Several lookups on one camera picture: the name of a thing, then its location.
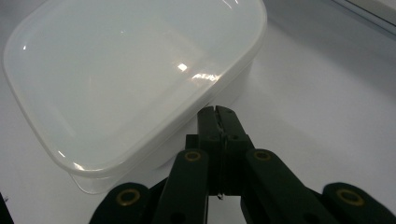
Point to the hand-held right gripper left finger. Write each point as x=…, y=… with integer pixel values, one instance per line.
x=211, y=133

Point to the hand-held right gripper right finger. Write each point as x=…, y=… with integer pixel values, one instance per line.
x=233, y=137

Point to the white plastic lidded container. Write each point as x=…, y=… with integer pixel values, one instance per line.
x=118, y=77

